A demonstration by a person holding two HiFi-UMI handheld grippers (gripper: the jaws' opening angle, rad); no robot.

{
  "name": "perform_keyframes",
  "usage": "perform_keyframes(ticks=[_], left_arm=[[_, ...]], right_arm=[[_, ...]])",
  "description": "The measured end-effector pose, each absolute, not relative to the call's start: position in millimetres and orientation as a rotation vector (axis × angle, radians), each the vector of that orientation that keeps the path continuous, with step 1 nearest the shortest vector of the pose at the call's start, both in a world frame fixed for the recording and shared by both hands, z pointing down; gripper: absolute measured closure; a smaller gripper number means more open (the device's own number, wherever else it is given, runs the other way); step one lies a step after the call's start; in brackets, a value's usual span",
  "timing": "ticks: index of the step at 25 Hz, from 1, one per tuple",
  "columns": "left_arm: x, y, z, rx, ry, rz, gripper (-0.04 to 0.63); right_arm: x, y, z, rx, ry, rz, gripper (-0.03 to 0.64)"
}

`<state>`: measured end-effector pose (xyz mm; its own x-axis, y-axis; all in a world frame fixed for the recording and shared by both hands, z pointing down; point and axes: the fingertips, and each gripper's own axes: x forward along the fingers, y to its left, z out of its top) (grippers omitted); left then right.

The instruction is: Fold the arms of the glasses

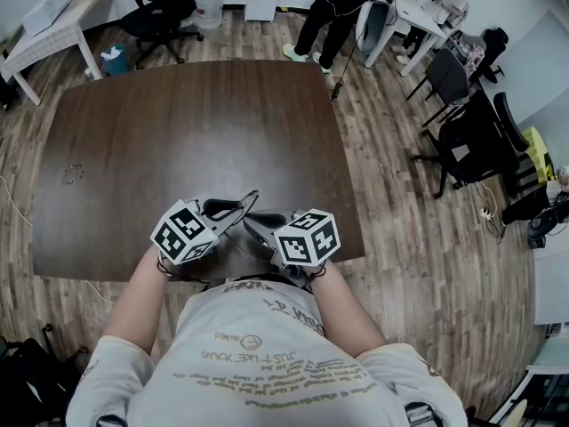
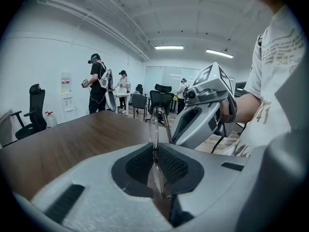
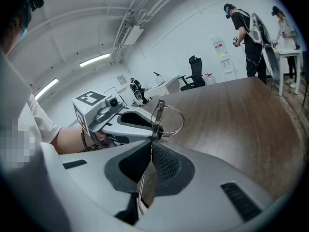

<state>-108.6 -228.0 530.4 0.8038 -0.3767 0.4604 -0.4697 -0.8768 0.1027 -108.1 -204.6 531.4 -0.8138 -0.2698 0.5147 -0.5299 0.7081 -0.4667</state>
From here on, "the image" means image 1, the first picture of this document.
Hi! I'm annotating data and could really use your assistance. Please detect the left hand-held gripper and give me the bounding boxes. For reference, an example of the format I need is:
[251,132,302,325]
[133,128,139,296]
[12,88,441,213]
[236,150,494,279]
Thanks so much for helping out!
[149,197,246,266]

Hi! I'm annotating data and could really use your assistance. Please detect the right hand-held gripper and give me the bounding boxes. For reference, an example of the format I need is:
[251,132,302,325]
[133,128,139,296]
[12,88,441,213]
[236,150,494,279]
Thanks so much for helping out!
[243,209,341,288]

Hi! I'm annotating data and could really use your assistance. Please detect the person's left forearm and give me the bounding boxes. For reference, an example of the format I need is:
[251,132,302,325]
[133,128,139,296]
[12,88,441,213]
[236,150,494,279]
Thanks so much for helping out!
[102,243,173,356]

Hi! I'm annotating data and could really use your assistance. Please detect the person's right forearm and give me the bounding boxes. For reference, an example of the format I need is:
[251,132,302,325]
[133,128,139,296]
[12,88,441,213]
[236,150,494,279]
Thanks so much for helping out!
[308,260,388,359]

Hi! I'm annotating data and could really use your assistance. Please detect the person's white printed t-shirt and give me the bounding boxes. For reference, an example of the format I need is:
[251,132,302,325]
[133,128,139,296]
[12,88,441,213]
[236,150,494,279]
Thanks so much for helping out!
[65,277,469,427]

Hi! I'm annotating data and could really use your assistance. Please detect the teal waste bin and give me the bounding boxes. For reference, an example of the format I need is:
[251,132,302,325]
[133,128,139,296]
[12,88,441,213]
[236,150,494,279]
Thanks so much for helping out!
[99,43,132,77]

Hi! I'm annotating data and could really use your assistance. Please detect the clear water jug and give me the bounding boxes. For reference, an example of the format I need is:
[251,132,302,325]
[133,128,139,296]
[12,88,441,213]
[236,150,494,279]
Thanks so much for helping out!
[192,0,226,31]

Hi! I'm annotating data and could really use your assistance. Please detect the black high-back office chair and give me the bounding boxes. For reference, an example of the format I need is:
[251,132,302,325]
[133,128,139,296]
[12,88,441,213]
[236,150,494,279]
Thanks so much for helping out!
[115,0,206,71]

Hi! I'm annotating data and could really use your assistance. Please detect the black mesh office chair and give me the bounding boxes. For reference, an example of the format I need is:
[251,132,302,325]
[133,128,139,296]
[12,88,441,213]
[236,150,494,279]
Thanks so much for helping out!
[410,89,533,200]

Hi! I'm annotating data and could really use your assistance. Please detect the grey thin-legged chair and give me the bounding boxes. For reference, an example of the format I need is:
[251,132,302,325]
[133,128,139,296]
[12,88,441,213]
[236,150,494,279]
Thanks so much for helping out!
[405,47,472,128]

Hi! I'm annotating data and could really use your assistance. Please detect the white desk with checkered cloth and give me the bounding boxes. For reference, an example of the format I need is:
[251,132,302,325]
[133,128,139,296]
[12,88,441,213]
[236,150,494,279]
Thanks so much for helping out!
[0,0,120,107]

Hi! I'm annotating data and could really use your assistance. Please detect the plain white desk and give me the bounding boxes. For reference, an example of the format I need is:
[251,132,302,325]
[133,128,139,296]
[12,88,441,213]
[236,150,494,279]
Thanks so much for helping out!
[363,0,451,78]

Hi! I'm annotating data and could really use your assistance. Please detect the pink floral cloth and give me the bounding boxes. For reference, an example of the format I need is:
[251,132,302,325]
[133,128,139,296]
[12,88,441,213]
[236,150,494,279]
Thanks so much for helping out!
[460,40,486,68]

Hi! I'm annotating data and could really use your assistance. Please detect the white box appliance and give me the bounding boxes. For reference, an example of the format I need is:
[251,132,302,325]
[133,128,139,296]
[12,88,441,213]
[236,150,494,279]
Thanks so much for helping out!
[20,0,76,38]

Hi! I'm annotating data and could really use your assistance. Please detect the white side cabinet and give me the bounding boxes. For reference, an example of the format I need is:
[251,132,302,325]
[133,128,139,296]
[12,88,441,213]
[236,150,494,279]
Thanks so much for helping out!
[532,237,569,327]

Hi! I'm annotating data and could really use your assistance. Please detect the black floor cable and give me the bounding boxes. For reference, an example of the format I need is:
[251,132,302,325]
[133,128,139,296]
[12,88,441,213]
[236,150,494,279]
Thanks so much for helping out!
[329,24,362,103]

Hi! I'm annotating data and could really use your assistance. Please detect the small dark bead chain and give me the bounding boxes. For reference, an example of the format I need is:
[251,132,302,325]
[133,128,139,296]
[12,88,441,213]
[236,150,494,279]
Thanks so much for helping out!
[62,163,85,186]

